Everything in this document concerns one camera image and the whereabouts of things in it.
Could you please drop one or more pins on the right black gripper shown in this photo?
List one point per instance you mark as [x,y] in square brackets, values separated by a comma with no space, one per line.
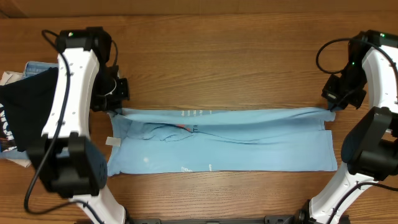
[329,94]

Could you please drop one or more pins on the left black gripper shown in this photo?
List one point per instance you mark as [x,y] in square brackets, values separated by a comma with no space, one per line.
[100,106]

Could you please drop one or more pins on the light blue printed t-shirt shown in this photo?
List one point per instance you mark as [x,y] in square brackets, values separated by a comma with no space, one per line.
[166,141]

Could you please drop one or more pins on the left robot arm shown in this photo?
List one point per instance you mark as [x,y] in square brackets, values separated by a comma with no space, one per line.
[64,158]

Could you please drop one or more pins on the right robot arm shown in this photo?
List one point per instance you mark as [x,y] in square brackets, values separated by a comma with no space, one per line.
[367,158]

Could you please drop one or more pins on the folded blue jeans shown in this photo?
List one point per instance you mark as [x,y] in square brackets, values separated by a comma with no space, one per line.
[37,67]

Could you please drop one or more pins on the folded black garment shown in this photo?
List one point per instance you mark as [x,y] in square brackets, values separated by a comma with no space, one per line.
[25,109]

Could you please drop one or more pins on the folded beige garment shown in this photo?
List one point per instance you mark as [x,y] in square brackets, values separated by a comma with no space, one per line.
[7,78]

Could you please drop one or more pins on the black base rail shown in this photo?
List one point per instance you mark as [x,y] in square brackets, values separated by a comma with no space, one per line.
[270,219]

